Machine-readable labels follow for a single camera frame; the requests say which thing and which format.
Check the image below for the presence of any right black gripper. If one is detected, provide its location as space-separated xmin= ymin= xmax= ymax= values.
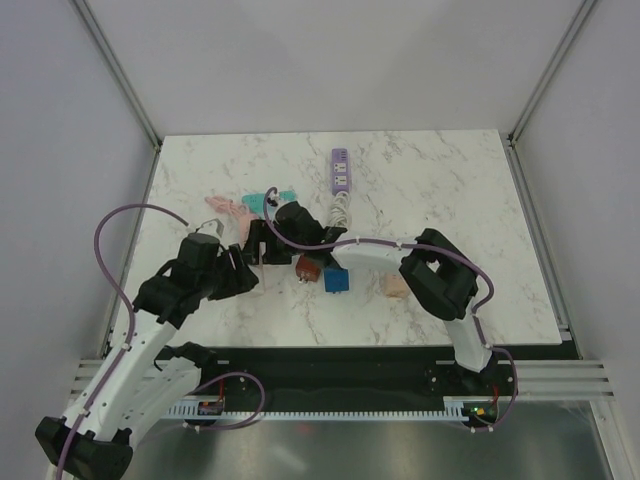
xmin=243 ymin=220 xmax=307 ymax=266

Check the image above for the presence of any teal triangular power strip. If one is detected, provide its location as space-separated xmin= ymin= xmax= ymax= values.
xmin=241 ymin=190 xmax=297 ymax=215

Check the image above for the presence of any pink cable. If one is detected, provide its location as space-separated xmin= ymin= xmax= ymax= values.
xmin=204 ymin=195 xmax=251 ymax=224

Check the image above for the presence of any orange patterned block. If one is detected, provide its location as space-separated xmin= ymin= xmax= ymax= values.
xmin=295 ymin=255 xmax=322 ymax=283

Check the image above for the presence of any blue cube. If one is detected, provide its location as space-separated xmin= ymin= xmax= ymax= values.
xmin=323 ymin=268 xmax=350 ymax=294

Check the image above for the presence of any purple power strip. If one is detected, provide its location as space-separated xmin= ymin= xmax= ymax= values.
xmin=330 ymin=148 xmax=352 ymax=196

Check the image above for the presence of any pink plug adapter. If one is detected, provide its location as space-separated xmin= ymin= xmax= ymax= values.
xmin=382 ymin=273 xmax=410 ymax=299

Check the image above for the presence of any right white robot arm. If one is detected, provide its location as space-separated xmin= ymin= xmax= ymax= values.
xmin=243 ymin=201 xmax=494 ymax=394

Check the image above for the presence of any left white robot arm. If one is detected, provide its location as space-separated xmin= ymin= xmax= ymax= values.
xmin=35 ymin=233 xmax=258 ymax=479

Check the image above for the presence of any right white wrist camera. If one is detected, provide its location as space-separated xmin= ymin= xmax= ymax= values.
xmin=266 ymin=196 xmax=284 ymax=208

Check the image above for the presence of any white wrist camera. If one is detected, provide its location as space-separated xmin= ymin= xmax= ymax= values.
xmin=193 ymin=218 xmax=225 ymax=239
xmin=266 ymin=196 xmax=284 ymax=208

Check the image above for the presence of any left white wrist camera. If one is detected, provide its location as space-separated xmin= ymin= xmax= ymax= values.
xmin=193 ymin=218 xmax=225 ymax=239

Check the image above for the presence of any white coiled power cord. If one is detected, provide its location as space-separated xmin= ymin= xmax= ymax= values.
xmin=328 ymin=192 xmax=354 ymax=236

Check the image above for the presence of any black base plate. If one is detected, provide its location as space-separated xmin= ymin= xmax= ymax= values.
xmin=160 ymin=342 xmax=521 ymax=414

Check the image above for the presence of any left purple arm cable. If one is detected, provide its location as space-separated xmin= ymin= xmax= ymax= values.
xmin=54 ymin=203 xmax=190 ymax=480

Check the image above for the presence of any white slotted cable duct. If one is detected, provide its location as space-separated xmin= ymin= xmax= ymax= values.
xmin=162 ymin=398 xmax=496 ymax=422

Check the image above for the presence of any left aluminium frame post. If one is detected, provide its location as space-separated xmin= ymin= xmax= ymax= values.
xmin=69 ymin=0 xmax=162 ymax=153

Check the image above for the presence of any aluminium frame post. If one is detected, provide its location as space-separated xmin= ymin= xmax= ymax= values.
xmin=506 ymin=0 xmax=600 ymax=149
xmin=69 ymin=0 xmax=162 ymax=153

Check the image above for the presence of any right aluminium frame post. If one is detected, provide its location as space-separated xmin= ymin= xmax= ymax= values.
xmin=506 ymin=0 xmax=600 ymax=149

